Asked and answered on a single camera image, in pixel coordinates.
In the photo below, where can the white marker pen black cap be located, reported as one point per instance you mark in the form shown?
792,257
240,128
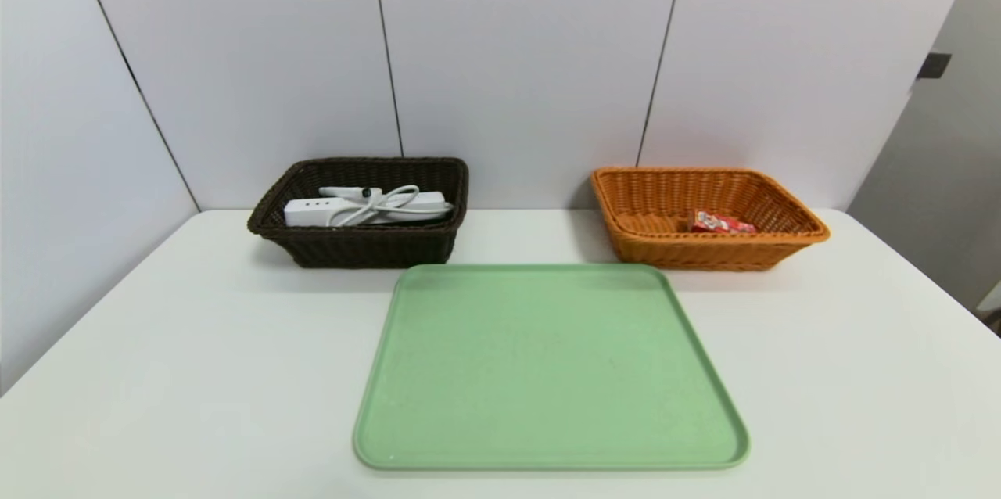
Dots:
340,192

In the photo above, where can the red snack packet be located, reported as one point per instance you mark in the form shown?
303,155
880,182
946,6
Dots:
719,223

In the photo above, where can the dark brown wicker basket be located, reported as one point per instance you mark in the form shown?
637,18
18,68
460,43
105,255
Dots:
352,249

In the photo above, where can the orange wicker basket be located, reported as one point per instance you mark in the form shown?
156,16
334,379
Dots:
704,253

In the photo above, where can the light green plastic tray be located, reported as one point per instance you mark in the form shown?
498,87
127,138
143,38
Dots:
547,374

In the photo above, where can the black wall bracket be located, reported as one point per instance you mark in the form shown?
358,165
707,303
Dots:
934,66

